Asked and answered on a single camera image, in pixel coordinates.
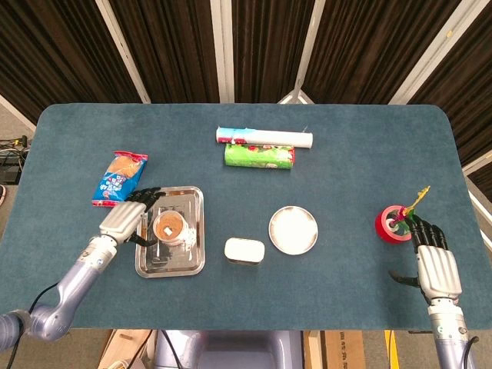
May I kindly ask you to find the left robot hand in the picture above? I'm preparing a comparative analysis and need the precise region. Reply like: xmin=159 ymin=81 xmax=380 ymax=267
xmin=98 ymin=187 xmax=162 ymax=248

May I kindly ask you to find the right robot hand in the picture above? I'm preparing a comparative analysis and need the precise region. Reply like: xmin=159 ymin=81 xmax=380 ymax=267
xmin=388 ymin=214 xmax=463 ymax=304

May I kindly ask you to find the brown cup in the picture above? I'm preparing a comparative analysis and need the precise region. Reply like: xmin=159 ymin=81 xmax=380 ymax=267
xmin=152 ymin=210 xmax=194 ymax=248

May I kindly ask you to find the rectangular metal can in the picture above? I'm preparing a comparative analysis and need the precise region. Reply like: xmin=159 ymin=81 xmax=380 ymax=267
xmin=224 ymin=237 xmax=266 ymax=266

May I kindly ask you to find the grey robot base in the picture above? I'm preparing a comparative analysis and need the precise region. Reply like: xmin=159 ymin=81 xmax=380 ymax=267
xmin=153 ymin=329 xmax=305 ymax=369

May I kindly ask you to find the blue snack bag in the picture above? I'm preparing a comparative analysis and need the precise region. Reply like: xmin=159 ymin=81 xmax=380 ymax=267
xmin=91 ymin=150 xmax=149 ymax=209

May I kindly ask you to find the rectangular steel tray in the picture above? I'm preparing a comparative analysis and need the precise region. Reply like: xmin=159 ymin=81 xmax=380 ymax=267
xmin=135 ymin=185 xmax=206 ymax=278

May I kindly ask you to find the red tape roll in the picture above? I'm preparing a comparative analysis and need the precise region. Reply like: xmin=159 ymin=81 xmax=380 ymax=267
xmin=374 ymin=205 xmax=414 ymax=244

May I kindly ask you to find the cardboard box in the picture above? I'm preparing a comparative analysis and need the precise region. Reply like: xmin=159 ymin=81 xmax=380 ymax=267
xmin=303 ymin=330 xmax=367 ymax=369

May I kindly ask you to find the wooden board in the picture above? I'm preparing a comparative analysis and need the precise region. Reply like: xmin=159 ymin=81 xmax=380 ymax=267
xmin=98 ymin=329 xmax=155 ymax=369

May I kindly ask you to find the blue table cloth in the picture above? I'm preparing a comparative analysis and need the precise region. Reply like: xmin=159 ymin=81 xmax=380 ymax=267
xmin=0 ymin=102 xmax=492 ymax=331

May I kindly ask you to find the green chips canister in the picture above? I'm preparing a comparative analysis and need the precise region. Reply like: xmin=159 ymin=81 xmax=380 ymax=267
xmin=224 ymin=143 xmax=297 ymax=171

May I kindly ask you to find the round metal plate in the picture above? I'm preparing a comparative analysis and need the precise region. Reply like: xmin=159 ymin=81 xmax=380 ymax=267
xmin=268 ymin=205 xmax=319 ymax=255

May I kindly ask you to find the white wrap roll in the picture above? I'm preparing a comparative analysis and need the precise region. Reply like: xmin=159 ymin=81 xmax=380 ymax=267
xmin=215 ymin=125 xmax=314 ymax=150

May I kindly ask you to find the dark brown curtain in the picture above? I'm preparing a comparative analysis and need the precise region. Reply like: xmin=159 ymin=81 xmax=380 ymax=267
xmin=0 ymin=0 xmax=492 ymax=193

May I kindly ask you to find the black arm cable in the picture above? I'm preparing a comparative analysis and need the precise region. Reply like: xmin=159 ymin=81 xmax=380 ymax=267
xmin=5 ymin=282 xmax=61 ymax=368

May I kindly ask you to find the cable bundle on floor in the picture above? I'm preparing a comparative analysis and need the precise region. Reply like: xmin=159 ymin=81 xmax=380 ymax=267
xmin=0 ymin=134 xmax=31 ymax=186

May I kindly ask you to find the black base cable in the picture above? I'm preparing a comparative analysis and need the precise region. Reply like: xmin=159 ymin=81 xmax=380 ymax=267
xmin=158 ymin=329 xmax=186 ymax=369

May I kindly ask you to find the white frame beam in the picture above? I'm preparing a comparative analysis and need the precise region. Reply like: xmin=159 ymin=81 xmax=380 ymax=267
xmin=209 ymin=0 xmax=236 ymax=104
xmin=95 ymin=0 xmax=151 ymax=104
xmin=276 ymin=0 xmax=327 ymax=105
xmin=388 ymin=0 xmax=484 ymax=105

